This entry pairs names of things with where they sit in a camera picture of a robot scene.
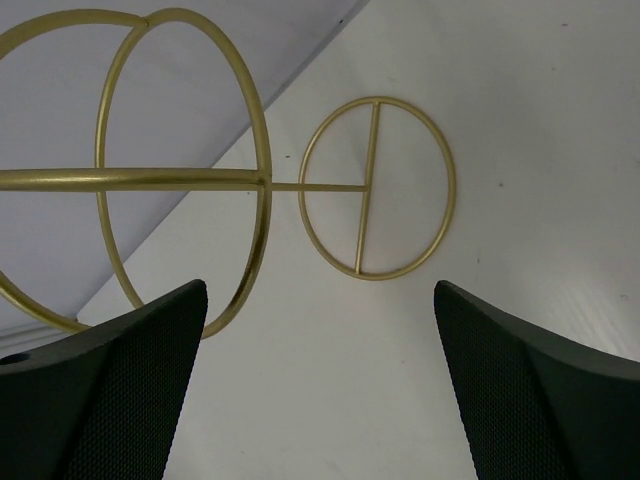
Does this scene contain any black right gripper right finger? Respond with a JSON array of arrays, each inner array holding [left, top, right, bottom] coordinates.
[[434, 281, 639, 479]]

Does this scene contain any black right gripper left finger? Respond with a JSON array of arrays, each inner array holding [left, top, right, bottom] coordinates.
[[1, 280, 208, 479]]

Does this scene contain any gold wire hat stand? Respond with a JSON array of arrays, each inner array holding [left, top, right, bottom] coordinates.
[[1, 8, 457, 338]]

